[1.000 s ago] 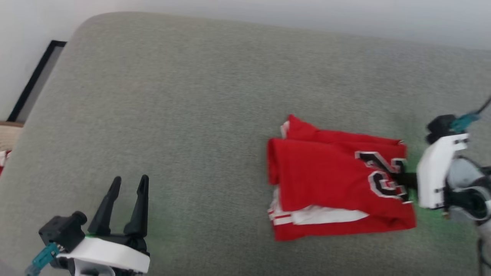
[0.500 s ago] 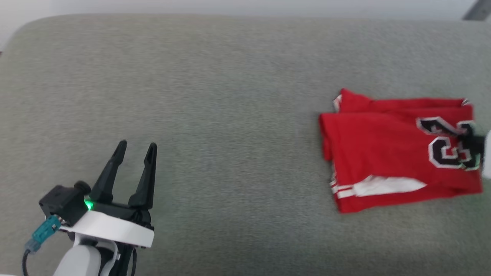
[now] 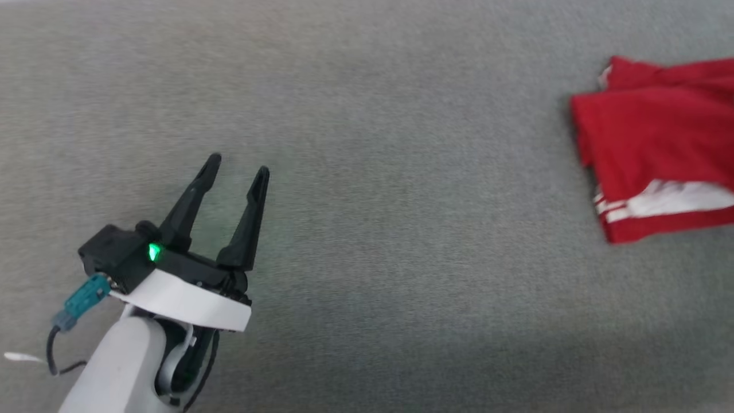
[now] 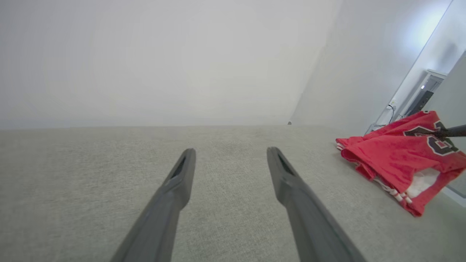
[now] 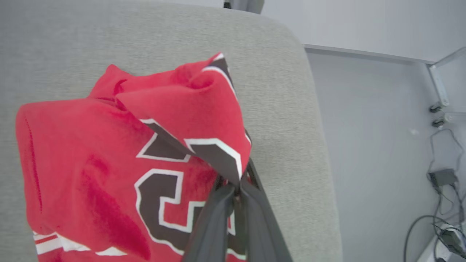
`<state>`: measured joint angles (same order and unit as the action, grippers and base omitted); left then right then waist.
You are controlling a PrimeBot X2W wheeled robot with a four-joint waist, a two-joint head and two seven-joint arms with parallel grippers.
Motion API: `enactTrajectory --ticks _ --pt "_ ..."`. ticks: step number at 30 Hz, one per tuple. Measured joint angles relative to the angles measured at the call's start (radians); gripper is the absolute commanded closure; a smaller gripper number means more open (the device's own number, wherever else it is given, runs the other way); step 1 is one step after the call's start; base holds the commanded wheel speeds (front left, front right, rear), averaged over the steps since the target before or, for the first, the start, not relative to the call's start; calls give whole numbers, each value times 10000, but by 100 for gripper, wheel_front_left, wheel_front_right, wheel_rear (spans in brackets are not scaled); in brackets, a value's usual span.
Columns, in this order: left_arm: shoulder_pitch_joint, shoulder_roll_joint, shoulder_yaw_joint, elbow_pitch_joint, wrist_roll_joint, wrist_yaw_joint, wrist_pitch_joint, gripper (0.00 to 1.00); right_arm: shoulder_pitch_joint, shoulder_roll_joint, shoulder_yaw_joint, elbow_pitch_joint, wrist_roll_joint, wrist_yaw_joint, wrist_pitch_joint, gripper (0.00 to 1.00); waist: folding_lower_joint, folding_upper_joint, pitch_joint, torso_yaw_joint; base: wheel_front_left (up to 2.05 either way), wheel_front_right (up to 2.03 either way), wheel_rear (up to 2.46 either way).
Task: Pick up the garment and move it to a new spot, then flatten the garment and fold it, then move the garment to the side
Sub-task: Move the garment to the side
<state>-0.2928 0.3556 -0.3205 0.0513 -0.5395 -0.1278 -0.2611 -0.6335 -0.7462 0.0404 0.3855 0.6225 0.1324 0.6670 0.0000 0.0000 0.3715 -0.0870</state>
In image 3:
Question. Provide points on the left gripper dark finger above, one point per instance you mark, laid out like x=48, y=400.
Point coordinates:
x=249, y=229
x=186, y=212

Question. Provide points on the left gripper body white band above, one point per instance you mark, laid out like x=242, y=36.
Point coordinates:
x=189, y=298

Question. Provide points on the red white basketball jersey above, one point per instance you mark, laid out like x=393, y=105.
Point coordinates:
x=659, y=132

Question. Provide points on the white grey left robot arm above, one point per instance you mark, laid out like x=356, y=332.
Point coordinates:
x=120, y=367

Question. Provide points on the grey fabric sofa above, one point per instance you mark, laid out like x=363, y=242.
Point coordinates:
x=401, y=172

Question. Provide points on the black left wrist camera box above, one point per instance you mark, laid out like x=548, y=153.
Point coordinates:
x=112, y=252

